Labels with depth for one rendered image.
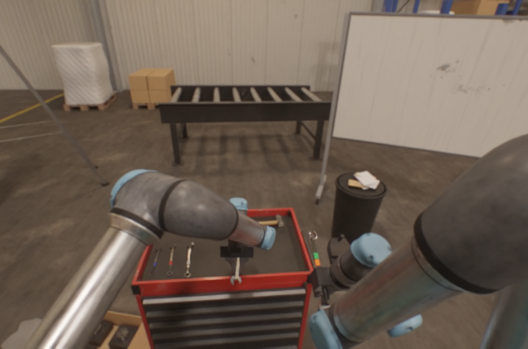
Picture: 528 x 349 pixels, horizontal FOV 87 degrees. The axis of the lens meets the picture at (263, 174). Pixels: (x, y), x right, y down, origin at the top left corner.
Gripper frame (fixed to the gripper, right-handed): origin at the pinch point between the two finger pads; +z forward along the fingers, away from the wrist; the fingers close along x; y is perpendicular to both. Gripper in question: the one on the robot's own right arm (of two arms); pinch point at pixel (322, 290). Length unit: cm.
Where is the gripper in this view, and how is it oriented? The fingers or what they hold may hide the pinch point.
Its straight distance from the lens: 90.4
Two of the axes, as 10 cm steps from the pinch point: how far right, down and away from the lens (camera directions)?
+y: 0.7, 7.9, -6.1
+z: -2.0, 6.1, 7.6
